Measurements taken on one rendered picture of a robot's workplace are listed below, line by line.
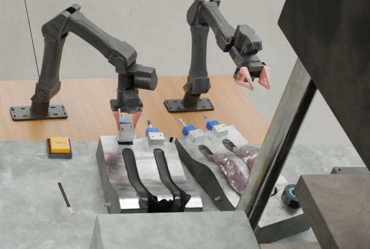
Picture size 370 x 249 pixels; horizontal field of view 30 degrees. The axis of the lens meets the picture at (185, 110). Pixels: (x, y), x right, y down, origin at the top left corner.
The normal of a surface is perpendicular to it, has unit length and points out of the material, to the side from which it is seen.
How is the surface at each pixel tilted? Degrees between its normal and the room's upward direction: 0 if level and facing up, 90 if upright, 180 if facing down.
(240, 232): 0
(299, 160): 0
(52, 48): 101
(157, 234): 0
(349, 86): 90
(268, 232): 90
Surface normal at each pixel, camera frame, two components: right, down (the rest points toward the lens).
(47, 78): -0.29, 0.37
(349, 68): -0.94, -0.03
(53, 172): 0.23, -0.77
